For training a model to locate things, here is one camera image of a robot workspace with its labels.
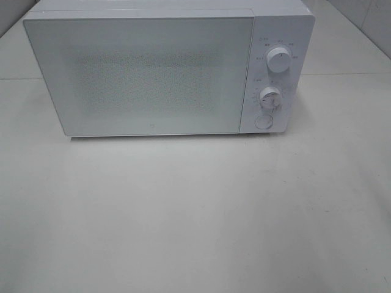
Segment round white door button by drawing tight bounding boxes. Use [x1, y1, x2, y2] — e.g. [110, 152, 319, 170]
[255, 115, 273, 129]

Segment white timer knob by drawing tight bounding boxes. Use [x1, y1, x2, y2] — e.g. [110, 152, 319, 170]
[259, 87, 282, 109]

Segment white microwave door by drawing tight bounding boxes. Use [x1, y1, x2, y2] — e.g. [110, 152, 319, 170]
[24, 18, 253, 137]

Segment upper white power knob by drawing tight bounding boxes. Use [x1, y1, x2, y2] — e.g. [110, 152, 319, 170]
[266, 46, 292, 73]

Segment white microwave oven body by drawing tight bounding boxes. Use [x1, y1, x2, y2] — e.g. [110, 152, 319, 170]
[23, 1, 315, 136]

